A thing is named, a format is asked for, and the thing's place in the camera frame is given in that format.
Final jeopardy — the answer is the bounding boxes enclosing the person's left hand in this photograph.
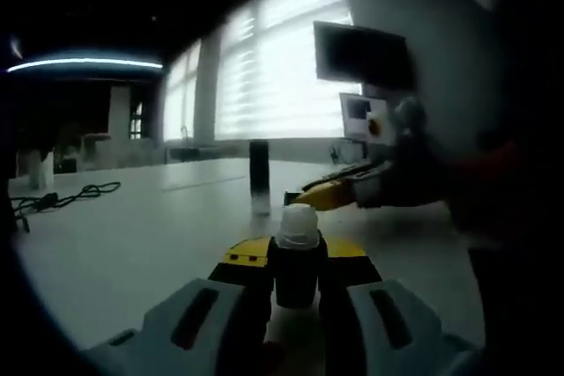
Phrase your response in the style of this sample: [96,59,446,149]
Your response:
[262,339,284,376]

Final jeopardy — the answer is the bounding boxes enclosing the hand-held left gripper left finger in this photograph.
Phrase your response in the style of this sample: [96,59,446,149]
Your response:
[85,237,272,376]

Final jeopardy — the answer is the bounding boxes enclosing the tall dark cosmetic bottle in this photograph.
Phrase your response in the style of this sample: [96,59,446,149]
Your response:
[249,140,271,217]

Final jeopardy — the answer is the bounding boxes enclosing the person's right hand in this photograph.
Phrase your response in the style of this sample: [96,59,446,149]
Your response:
[390,129,457,212]

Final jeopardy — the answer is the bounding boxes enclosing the black wall monitor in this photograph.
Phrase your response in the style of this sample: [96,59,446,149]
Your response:
[313,20,409,89]

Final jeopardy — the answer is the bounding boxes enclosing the white table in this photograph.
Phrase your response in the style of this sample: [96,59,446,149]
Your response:
[8,158,486,376]

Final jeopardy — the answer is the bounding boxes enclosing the black power cable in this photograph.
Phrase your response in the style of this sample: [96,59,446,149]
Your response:
[8,181,122,234]

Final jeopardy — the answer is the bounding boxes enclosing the long ceiling light strip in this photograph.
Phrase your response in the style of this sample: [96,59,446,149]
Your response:
[7,57,165,75]

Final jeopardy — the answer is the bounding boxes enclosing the small white framed screen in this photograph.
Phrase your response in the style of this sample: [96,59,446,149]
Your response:
[339,92,374,142]

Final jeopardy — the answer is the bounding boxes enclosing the white window blinds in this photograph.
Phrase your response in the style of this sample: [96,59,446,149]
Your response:
[162,0,363,142]

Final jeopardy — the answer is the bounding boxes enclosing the small labelled cosmetic bottle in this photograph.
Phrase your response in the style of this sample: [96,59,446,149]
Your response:
[268,203,330,310]

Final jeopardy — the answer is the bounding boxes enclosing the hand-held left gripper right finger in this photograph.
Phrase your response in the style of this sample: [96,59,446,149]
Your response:
[319,234,486,376]

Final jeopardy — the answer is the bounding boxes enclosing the green plant in white pot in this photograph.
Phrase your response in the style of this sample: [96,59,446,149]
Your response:
[17,120,56,189]

